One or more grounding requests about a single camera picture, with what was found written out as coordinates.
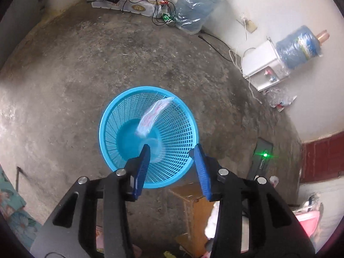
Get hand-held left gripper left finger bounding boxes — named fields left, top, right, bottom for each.
left=29, top=144, right=151, bottom=258

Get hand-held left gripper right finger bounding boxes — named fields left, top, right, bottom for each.
left=189, top=143, right=316, bottom=258

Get blue plastic mesh basket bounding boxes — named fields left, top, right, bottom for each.
left=99, top=86, right=199, bottom=189

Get white red-print plastic wrapper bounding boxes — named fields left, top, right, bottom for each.
left=137, top=97, right=175, bottom=137

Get brown cardboard box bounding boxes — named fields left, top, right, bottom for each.
left=169, top=182, right=223, bottom=257

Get black device with green light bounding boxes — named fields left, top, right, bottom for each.
left=247, top=137, right=274, bottom=180

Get clear plastic wrapper pile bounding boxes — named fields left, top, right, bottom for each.
left=269, top=86, right=297, bottom=111

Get pink plastic container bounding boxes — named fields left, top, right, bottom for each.
left=293, top=210, right=321, bottom=245

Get white water dispenser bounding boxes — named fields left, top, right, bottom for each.
left=241, top=41, right=291, bottom=92

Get teal floral blanket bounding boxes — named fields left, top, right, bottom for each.
left=0, top=164, right=38, bottom=250

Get blue water jug with label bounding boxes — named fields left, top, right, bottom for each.
left=276, top=25, right=323, bottom=70

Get white shrink-wrapped bottle pack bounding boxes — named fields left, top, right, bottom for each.
left=91, top=0, right=168, bottom=18

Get plastic-wrapped blue water jug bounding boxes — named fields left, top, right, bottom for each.
left=174, top=0, right=223, bottom=35

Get white power cable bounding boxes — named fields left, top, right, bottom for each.
left=229, top=19, right=263, bottom=105

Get black floor cable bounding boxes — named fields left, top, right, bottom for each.
left=198, top=33, right=243, bottom=74

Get wall socket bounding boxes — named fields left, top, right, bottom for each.
left=236, top=13, right=258, bottom=33

